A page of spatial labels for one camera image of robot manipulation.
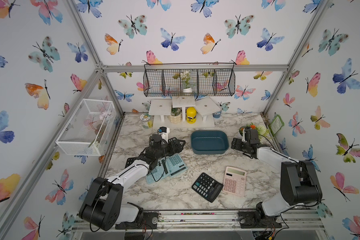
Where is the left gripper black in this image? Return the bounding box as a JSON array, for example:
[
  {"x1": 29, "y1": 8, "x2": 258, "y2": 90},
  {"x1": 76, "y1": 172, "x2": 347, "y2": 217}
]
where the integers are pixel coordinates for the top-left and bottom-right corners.
[{"x1": 154, "y1": 140, "x2": 185, "y2": 160}]

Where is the light blue calculator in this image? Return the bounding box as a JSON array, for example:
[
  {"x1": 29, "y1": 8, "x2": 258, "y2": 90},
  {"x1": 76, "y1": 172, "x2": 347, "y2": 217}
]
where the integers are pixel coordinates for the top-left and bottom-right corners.
[
  {"x1": 145, "y1": 158, "x2": 170, "y2": 185},
  {"x1": 166, "y1": 154, "x2": 188, "y2": 178}
]

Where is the teal plastic storage box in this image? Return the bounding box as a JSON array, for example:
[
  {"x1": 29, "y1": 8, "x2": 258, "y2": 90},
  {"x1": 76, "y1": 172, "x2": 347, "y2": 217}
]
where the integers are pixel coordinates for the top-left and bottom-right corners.
[{"x1": 191, "y1": 130, "x2": 230, "y2": 155}]

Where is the black calculator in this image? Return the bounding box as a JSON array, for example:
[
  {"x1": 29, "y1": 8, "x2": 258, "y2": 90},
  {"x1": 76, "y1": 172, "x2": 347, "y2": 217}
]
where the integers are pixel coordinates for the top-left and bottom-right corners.
[
  {"x1": 125, "y1": 158, "x2": 145, "y2": 169},
  {"x1": 192, "y1": 173, "x2": 224, "y2": 203}
]

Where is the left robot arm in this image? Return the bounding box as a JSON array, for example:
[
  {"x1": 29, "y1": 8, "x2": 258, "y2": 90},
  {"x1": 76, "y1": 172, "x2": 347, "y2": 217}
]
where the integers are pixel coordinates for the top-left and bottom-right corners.
[{"x1": 78, "y1": 134, "x2": 186, "y2": 231}]

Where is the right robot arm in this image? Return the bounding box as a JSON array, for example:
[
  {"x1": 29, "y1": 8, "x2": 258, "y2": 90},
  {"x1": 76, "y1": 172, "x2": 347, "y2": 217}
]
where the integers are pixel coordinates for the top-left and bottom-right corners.
[{"x1": 231, "y1": 127, "x2": 323, "y2": 228}]

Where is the pink calculator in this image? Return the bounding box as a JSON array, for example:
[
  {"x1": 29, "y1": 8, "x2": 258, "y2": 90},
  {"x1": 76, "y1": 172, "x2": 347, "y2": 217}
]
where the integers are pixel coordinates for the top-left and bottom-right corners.
[{"x1": 223, "y1": 166, "x2": 247, "y2": 197}]

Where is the black calculator front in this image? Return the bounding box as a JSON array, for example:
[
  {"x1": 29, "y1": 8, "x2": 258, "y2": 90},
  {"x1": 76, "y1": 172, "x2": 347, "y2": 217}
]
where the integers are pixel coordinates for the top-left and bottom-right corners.
[{"x1": 192, "y1": 173, "x2": 224, "y2": 203}]

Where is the potted orange flower plant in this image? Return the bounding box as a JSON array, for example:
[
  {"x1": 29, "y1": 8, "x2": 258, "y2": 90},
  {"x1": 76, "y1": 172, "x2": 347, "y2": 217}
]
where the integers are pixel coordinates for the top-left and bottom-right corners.
[{"x1": 237, "y1": 123, "x2": 270, "y2": 141}]

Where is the cream bumpy plant pot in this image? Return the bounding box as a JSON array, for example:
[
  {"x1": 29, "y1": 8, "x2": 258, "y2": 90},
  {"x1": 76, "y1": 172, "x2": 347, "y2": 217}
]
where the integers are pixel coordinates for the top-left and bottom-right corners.
[{"x1": 169, "y1": 108, "x2": 182, "y2": 124}]

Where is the green framed card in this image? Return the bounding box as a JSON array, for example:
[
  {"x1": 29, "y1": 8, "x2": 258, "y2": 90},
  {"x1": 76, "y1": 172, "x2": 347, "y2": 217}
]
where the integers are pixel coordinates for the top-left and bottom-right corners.
[{"x1": 269, "y1": 115, "x2": 285, "y2": 136}]

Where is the yellow plastic jar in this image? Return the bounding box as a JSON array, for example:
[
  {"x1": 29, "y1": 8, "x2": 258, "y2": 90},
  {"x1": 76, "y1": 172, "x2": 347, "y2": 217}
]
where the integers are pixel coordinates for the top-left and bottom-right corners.
[{"x1": 186, "y1": 107, "x2": 197, "y2": 124}]

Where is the sunflower seed can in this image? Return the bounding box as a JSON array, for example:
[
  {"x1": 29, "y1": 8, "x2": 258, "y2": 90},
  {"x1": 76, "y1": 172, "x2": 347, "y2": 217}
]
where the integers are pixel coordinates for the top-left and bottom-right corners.
[{"x1": 139, "y1": 113, "x2": 153, "y2": 129}]

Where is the blue can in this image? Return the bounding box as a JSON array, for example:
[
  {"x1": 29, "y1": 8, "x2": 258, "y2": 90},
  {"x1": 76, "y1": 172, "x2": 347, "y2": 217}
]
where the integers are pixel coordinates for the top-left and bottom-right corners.
[{"x1": 213, "y1": 110, "x2": 222, "y2": 119}]

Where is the white wooden riser shelf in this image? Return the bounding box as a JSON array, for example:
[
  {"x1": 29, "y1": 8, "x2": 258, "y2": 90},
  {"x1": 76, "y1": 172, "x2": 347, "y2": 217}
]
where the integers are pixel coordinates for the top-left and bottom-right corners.
[{"x1": 149, "y1": 96, "x2": 222, "y2": 129}]

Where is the small white flower pot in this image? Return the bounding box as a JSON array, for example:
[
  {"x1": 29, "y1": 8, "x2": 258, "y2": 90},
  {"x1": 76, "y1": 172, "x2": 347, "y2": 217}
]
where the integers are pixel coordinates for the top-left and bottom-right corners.
[{"x1": 178, "y1": 71, "x2": 193, "y2": 93}]

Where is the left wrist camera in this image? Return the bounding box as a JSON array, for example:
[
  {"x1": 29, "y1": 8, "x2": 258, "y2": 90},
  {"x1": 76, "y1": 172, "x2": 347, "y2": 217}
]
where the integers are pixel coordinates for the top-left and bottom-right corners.
[{"x1": 158, "y1": 127, "x2": 170, "y2": 142}]

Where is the black wire wall basket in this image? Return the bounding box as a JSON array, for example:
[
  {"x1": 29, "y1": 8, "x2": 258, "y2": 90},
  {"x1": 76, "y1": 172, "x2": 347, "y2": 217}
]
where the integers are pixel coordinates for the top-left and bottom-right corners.
[{"x1": 143, "y1": 63, "x2": 236, "y2": 98}]

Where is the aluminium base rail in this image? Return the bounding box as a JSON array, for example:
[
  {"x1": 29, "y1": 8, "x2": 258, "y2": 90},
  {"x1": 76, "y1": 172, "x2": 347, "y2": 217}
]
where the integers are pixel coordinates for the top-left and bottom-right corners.
[{"x1": 71, "y1": 209, "x2": 325, "y2": 233}]

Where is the white mesh wall basket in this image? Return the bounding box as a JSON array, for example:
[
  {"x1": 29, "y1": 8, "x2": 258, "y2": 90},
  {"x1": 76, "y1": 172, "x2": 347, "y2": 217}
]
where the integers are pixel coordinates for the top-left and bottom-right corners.
[{"x1": 56, "y1": 99, "x2": 117, "y2": 156}]

